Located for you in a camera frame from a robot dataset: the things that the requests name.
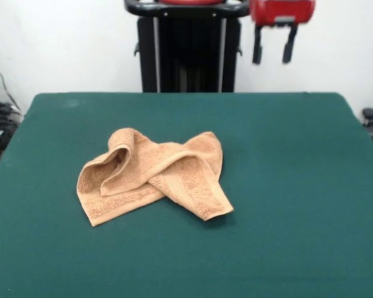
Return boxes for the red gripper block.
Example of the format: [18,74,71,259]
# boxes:
[249,0,316,65]

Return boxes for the tan terry towel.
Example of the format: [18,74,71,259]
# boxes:
[76,127,235,228]

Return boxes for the dark green table cloth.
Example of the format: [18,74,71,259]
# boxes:
[0,91,373,298]

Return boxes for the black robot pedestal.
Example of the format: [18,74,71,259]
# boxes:
[123,0,257,94]

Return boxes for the black cable bundle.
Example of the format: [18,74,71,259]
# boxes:
[0,101,23,129]

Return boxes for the grey wall cables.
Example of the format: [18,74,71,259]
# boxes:
[0,56,22,116]

